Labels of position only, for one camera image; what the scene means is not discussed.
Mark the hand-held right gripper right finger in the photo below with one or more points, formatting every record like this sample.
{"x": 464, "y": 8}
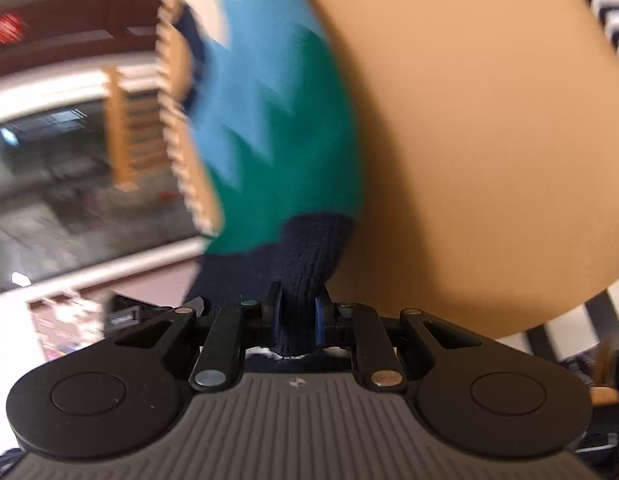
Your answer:
{"x": 321, "y": 322}

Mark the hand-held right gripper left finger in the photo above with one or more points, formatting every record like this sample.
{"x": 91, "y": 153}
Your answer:
{"x": 276, "y": 312}

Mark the navy green blue knit cardigan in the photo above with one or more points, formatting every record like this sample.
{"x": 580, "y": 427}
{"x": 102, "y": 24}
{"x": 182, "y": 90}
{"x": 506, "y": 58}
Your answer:
{"x": 289, "y": 135}

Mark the glass sliding door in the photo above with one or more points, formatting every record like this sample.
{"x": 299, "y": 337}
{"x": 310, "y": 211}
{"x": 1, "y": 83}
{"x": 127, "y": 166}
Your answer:
{"x": 64, "y": 200}

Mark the wooden spindle chair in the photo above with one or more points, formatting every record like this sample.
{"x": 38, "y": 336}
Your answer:
{"x": 603, "y": 390}
{"x": 124, "y": 125}

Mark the round table with striped rim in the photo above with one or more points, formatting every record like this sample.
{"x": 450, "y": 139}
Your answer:
{"x": 464, "y": 135}

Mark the dark brown door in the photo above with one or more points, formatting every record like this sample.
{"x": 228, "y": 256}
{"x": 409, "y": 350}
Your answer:
{"x": 74, "y": 25}

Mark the red door ornament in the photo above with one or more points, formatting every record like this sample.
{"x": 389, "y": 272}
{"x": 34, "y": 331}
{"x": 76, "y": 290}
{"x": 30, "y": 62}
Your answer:
{"x": 6, "y": 27}

